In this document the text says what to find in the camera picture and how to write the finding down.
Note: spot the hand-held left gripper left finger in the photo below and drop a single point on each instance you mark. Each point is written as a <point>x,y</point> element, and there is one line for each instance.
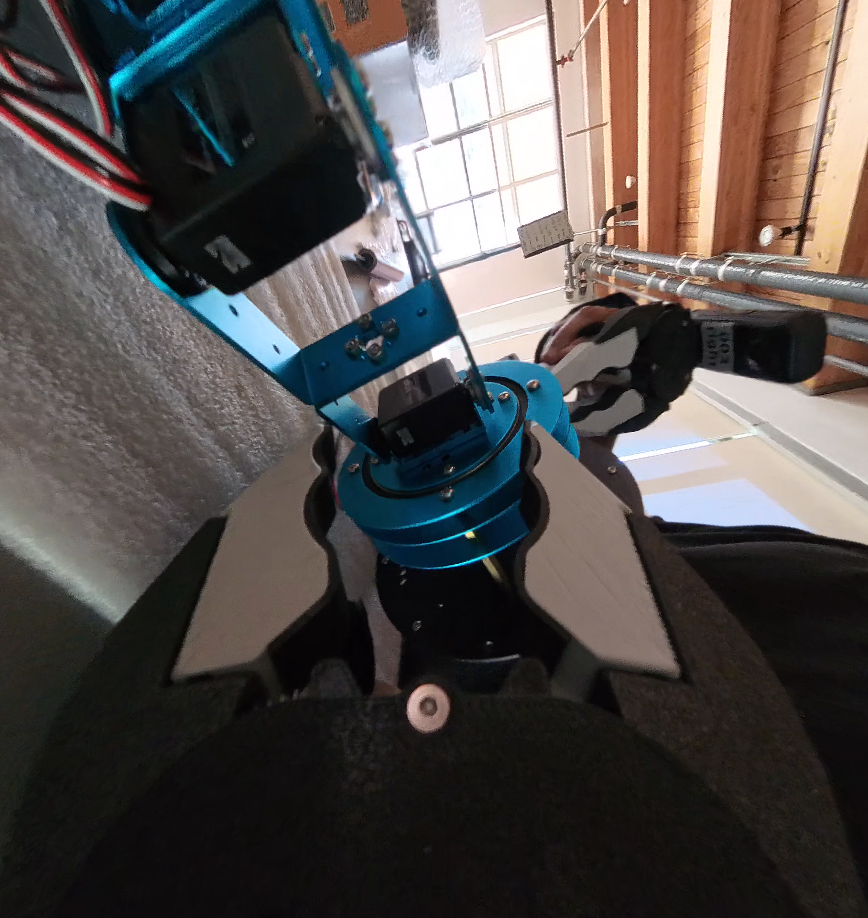
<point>255,574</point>

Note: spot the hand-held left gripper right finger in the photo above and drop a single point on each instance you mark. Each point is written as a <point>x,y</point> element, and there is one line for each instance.
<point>599,574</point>

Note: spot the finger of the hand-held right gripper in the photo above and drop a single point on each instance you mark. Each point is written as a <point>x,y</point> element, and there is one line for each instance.
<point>606,412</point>
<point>599,351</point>

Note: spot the brass standoff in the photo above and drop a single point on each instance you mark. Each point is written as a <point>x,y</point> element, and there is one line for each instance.
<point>491,556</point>

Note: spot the black metal base plate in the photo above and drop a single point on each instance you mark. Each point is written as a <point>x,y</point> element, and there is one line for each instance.
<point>463,617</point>

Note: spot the teal blue object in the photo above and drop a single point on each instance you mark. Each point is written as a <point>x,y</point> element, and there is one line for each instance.
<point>419,502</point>

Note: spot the person's right hand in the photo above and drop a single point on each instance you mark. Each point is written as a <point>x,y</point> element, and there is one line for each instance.
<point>570,333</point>

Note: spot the bundle of ceiling pipes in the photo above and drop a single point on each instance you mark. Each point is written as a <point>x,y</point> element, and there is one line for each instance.
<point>728,276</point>

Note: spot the paper note sheet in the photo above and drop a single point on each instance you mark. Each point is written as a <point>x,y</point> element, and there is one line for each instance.
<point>545,233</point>

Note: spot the person's black clothed torso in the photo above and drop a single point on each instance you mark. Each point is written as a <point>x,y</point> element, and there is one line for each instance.
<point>799,645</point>

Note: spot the multi-pane window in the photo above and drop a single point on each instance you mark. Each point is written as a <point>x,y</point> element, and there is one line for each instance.
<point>491,143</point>

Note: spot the white foam sheet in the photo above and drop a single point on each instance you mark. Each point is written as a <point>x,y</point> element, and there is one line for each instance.
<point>118,358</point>

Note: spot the bubble wrapped black part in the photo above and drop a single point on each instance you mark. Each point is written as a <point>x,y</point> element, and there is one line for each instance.
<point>445,36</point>

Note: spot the orange cardboard box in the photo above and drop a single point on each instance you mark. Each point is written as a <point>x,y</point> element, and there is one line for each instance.
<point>376,64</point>

